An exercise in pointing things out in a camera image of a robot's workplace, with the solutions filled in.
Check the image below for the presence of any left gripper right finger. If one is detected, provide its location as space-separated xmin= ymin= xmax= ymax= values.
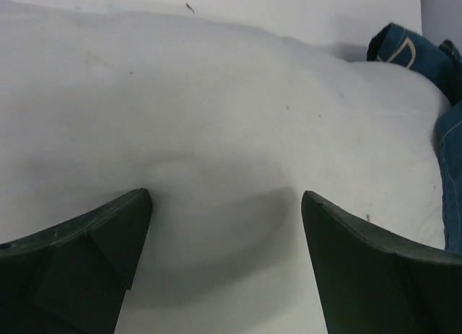
xmin=301 ymin=191 xmax=461 ymax=333

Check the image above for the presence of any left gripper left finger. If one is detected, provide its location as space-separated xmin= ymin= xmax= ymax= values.
xmin=1 ymin=188 xmax=152 ymax=333

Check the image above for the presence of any white pillow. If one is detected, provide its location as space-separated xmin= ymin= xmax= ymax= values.
xmin=1 ymin=0 xmax=448 ymax=333

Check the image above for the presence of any dark blue embroidered pillowcase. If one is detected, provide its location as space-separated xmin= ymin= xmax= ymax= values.
xmin=367 ymin=23 xmax=461 ymax=253

